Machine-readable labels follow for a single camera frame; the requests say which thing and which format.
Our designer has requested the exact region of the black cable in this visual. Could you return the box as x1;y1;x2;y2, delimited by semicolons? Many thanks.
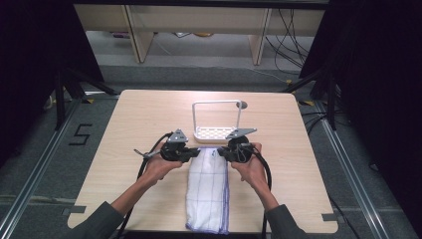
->
114;131;174;239
248;142;273;239

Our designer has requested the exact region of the white towel rack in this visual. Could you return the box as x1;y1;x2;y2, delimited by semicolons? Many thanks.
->
191;99;244;144

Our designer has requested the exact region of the black metal stand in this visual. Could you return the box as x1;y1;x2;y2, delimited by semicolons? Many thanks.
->
54;67;119;131
281;70;338;131

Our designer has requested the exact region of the black curtain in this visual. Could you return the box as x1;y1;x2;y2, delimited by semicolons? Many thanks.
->
298;0;422;230
0;0;106;167

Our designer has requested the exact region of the white towel with purple edge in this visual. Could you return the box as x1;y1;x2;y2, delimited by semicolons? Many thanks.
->
184;146;231;235

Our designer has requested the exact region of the person's left hand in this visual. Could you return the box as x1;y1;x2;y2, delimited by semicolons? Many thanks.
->
145;141;184;187

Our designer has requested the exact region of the grey tape strip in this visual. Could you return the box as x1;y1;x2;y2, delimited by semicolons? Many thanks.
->
62;205;88;216
320;212;339;223

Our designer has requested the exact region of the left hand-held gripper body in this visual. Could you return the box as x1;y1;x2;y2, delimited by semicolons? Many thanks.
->
160;128;192;163

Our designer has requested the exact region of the bunch of black cables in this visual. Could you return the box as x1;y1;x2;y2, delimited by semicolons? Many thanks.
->
264;8;317;74

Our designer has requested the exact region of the aluminium floor rail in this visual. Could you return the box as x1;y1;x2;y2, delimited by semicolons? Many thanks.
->
313;99;394;239
0;94;84;239

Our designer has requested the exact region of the person's right hand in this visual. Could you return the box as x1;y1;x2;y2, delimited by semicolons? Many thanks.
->
230;142;267;192

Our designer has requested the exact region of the silver plug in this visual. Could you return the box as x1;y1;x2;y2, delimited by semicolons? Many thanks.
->
133;148;162;159

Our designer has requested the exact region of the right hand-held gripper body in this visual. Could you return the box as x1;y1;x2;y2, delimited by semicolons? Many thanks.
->
225;127;258;164

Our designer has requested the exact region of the light wooden desk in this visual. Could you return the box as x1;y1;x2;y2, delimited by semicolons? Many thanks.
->
73;3;326;66

